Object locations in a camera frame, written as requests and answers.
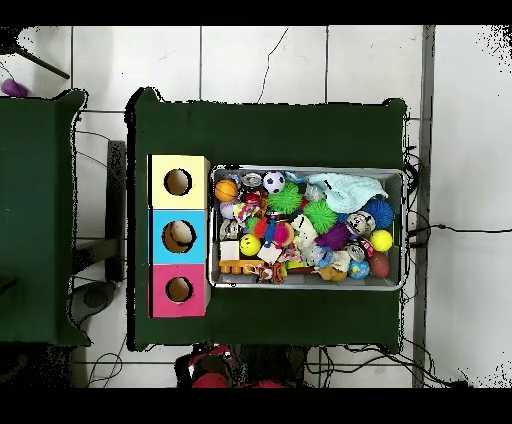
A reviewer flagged silver mesh bin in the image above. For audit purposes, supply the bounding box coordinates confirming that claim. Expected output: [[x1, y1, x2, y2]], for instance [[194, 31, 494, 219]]
[[207, 164, 406, 292]]

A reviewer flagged wooden box with three holes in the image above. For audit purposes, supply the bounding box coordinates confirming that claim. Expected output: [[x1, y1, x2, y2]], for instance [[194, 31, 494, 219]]
[[147, 154, 212, 319]]

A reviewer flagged green spiky ball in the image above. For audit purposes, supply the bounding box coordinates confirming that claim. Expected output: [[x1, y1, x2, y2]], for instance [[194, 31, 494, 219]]
[[266, 180, 304, 215], [302, 198, 339, 235]]

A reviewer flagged silver soda can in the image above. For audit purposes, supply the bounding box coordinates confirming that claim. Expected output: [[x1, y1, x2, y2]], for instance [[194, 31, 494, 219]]
[[240, 171, 264, 190]]

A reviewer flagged yellow smiley face ball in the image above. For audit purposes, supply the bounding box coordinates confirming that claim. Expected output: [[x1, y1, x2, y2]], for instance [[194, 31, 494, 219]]
[[238, 233, 263, 258]]

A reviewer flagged black and white soccer ball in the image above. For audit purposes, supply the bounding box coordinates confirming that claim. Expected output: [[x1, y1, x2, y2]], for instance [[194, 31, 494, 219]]
[[262, 170, 287, 195]]

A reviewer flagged orange basketball toy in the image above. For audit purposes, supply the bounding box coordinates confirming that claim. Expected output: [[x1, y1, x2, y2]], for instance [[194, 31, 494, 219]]
[[214, 178, 240, 203]]

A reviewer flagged orange tiger plush toy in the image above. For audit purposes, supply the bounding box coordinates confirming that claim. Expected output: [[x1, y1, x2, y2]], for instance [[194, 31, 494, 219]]
[[255, 261, 287, 284]]

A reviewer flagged mint green cloth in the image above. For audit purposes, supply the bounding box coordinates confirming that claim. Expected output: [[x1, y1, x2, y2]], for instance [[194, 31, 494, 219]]
[[305, 172, 390, 215]]

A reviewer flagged blue spiky ball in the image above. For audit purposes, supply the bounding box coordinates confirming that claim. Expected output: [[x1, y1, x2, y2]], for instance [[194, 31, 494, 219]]
[[361, 196, 396, 230]]

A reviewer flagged plain yellow ball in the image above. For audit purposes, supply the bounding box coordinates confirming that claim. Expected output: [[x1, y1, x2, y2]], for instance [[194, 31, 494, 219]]
[[368, 228, 394, 253]]

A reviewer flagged black flat panel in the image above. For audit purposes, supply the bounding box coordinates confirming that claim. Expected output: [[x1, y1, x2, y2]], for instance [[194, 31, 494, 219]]
[[105, 139, 127, 283]]

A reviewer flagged gray round base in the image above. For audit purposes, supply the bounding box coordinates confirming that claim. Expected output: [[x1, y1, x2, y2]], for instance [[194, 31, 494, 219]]
[[71, 279, 118, 325]]

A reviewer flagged black rod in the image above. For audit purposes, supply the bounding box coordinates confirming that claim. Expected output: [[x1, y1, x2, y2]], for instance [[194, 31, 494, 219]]
[[11, 43, 71, 80]]

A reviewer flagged purple object on floor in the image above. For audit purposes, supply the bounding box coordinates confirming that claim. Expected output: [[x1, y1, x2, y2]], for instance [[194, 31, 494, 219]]
[[0, 78, 30, 98]]

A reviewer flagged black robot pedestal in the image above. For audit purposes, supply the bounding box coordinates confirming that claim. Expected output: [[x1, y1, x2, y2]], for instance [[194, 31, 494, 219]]
[[231, 343, 309, 388]]

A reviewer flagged black cable on floor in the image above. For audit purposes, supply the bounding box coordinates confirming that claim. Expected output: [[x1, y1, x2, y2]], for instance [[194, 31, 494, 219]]
[[407, 223, 512, 238]]

